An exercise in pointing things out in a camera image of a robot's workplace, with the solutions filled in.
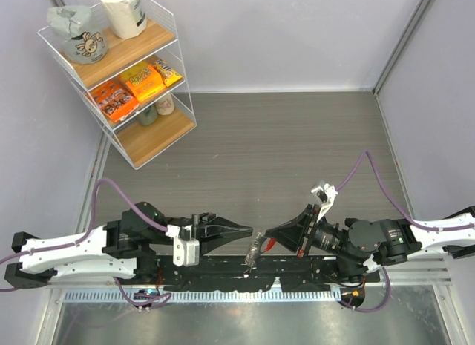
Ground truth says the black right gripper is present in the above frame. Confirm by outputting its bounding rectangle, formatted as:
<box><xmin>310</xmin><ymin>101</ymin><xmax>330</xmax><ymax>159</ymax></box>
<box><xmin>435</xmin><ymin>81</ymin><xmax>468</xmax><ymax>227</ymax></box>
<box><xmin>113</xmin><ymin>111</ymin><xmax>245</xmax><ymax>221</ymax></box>
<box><xmin>264</xmin><ymin>204</ymin><xmax>364</xmax><ymax>264</ymax></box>

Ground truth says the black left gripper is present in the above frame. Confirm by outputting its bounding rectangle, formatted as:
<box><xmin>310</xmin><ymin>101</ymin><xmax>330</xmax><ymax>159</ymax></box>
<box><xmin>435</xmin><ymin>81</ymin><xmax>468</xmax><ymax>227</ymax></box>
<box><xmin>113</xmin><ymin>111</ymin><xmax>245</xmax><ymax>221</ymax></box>
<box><xmin>166</xmin><ymin>211</ymin><xmax>253</xmax><ymax>257</ymax></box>

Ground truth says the red handled crescent blade keychain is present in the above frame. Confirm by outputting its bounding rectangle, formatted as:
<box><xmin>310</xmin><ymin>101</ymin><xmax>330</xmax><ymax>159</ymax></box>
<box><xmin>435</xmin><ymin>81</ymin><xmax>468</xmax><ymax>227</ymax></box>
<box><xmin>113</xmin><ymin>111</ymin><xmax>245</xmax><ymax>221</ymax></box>
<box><xmin>244</xmin><ymin>231</ymin><xmax>276</xmax><ymax>276</ymax></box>

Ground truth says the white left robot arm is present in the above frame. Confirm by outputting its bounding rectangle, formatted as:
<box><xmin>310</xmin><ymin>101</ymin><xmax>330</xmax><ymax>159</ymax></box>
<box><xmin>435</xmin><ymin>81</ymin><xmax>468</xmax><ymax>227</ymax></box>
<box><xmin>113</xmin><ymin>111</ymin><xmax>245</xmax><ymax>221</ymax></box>
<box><xmin>4</xmin><ymin>202</ymin><xmax>253</xmax><ymax>289</ymax></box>

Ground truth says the beige cup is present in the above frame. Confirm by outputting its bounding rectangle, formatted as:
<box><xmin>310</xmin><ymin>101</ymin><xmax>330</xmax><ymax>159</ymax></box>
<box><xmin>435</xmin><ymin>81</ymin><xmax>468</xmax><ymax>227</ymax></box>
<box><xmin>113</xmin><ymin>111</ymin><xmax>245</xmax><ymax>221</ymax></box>
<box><xmin>154</xmin><ymin>93</ymin><xmax>174</xmax><ymax>116</ymax></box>

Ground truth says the yellow candy bag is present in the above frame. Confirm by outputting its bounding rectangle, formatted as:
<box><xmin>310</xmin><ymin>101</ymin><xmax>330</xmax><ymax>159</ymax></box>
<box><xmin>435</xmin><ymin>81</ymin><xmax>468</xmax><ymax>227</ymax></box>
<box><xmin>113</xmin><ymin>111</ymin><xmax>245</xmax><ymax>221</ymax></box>
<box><xmin>152</xmin><ymin>59</ymin><xmax>183</xmax><ymax>88</ymax></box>

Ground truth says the orange yellow snack box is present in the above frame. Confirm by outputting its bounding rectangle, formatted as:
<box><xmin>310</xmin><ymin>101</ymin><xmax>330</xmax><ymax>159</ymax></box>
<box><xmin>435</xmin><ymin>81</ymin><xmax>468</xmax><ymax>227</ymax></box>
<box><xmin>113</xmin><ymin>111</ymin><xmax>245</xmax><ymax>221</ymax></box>
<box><xmin>119</xmin><ymin>61</ymin><xmax>166</xmax><ymax>103</ymax></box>

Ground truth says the grey paper bag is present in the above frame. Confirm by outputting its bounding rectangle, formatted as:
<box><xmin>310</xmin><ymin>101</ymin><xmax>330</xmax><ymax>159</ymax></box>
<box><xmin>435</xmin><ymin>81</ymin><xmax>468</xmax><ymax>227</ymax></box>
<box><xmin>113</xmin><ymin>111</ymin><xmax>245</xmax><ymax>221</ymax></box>
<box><xmin>47</xmin><ymin>5</ymin><xmax>108</xmax><ymax>65</ymax></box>

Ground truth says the white paper bag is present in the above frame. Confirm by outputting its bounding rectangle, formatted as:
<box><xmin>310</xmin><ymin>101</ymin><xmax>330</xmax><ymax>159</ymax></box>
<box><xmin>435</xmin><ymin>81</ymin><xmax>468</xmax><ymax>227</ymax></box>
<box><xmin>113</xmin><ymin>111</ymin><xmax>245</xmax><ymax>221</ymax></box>
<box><xmin>100</xmin><ymin>0</ymin><xmax>147</xmax><ymax>39</ymax></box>

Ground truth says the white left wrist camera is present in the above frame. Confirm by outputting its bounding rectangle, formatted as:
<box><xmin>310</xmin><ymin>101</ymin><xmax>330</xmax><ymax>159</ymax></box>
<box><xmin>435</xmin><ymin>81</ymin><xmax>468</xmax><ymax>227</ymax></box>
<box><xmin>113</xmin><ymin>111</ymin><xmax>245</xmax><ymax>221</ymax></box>
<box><xmin>166</xmin><ymin>224</ymin><xmax>200</xmax><ymax>267</ymax></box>

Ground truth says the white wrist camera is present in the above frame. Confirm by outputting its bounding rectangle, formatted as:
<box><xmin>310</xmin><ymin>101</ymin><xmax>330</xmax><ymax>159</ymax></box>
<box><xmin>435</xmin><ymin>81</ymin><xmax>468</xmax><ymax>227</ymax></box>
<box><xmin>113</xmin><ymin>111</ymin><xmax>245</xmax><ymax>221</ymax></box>
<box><xmin>310</xmin><ymin>180</ymin><xmax>338</xmax><ymax>223</ymax></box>
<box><xmin>166</xmin><ymin>224</ymin><xmax>200</xmax><ymax>267</ymax></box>

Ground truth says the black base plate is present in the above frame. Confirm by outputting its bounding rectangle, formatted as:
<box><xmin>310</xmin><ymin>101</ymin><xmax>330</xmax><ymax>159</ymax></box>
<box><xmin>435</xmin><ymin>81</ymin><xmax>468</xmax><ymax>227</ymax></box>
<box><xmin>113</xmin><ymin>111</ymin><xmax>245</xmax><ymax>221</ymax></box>
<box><xmin>122</xmin><ymin>254</ymin><xmax>383</xmax><ymax>294</ymax></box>

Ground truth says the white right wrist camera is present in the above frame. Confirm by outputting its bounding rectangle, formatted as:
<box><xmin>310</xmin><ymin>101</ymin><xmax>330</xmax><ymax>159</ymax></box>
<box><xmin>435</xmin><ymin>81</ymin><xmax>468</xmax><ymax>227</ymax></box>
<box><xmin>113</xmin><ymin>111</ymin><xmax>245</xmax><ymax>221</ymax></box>
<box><xmin>310</xmin><ymin>180</ymin><xmax>338</xmax><ymax>223</ymax></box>

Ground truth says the white slotted cable duct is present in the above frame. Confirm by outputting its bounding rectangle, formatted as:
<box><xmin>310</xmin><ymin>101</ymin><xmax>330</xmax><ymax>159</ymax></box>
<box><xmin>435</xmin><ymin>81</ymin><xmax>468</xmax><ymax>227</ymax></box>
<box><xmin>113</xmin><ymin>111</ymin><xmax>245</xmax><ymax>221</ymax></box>
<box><xmin>63</xmin><ymin>287</ymin><xmax>341</xmax><ymax>303</ymax></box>

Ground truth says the white wire shelf unit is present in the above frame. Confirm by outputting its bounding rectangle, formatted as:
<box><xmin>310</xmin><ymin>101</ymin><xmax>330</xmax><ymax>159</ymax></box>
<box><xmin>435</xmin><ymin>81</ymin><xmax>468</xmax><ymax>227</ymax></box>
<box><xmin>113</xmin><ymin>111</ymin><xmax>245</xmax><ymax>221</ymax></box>
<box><xmin>38</xmin><ymin>0</ymin><xmax>197</xmax><ymax>170</ymax></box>

